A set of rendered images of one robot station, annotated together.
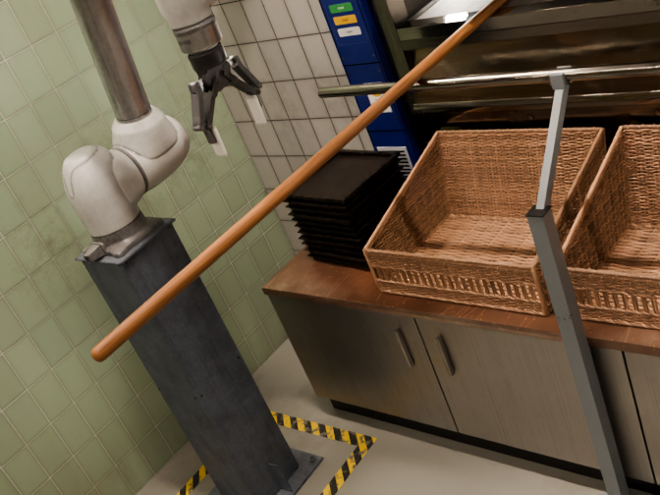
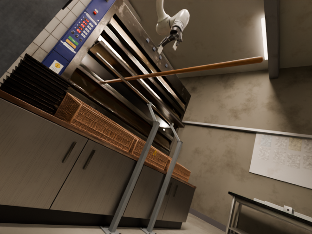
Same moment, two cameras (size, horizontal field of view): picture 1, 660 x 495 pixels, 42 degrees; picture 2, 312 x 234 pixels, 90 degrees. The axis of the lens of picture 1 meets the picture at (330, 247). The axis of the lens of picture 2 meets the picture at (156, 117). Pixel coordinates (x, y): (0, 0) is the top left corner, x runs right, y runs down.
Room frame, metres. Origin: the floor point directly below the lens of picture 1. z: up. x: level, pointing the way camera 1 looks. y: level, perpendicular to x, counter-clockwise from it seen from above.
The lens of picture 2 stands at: (1.71, 0.99, 0.51)
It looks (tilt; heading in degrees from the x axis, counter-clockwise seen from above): 19 degrees up; 266
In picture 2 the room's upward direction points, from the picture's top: 23 degrees clockwise
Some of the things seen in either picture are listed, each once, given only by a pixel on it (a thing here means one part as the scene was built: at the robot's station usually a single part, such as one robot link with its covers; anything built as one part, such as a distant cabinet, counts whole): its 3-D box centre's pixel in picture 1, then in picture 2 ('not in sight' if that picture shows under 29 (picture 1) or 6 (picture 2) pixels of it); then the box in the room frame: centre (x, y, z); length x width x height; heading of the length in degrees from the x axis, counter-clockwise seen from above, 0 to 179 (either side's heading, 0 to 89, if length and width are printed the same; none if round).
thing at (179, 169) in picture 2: not in sight; (167, 162); (1.13, -1.22, 0.72); 0.56 x 0.49 x 0.28; 40
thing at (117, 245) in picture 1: (114, 234); not in sight; (2.23, 0.54, 1.03); 0.22 x 0.18 x 0.06; 132
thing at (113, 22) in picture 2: not in sight; (157, 74); (1.79, -1.02, 1.80); 1.79 x 0.11 x 0.19; 40
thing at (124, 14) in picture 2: not in sight; (160, 64); (1.80, -1.04, 2.00); 1.80 x 0.08 x 0.21; 40
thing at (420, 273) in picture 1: (485, 213); (97, 122); (2.06, -0.44, 0.72); 0.56 x 0.49 x 0.28; 39
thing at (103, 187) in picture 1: (98, 186); not in sight; (2.25, 0.51, 1.17); 0.18 x 0.16 x 0.22; 130
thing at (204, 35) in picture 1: (197, 34); (177, 28); (1.75, 0.08, 1.53); 0.09 x 0.09 x 0.06
